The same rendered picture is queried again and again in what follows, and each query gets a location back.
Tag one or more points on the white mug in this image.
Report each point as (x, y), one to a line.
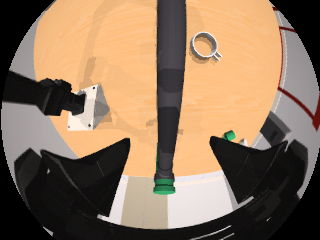
(244, 142)

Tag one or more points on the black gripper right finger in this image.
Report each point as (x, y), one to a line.
(244, 166)

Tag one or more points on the black metal pipe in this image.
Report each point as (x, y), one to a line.
(171, 29)

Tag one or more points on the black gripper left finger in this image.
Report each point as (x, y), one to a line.
(95, 176)

